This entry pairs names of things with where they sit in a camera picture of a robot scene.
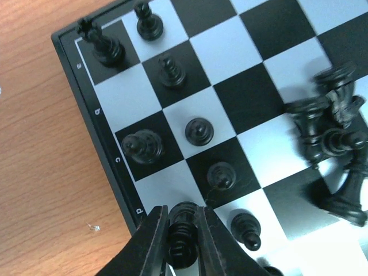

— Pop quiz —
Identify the black and white chessboard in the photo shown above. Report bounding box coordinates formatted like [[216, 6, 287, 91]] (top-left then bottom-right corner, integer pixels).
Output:
[[52, 1, 367, 275]]

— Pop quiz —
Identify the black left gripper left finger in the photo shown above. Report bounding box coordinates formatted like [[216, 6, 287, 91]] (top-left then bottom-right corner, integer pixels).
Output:
[[97, 205, 168, 276]]

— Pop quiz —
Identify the black king chess piece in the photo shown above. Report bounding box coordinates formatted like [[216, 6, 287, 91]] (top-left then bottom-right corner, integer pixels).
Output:
[[167, 201, 198, 270]]

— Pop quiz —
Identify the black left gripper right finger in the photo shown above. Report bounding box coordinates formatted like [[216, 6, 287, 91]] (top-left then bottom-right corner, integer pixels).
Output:
[[197, 206, 269, 276]]

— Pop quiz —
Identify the black rook chess piece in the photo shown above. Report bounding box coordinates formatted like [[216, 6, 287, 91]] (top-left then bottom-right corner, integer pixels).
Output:
[[76, 17, 125, 67]]

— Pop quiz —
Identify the black pile of chess pieces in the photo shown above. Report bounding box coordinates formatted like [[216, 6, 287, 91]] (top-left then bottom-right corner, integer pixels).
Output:
[[285, 62, 367, 227]]

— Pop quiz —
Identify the black pawn chess piece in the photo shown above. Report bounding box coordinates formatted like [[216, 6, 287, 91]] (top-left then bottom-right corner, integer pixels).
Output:
[[134, 1, 164, 41]]

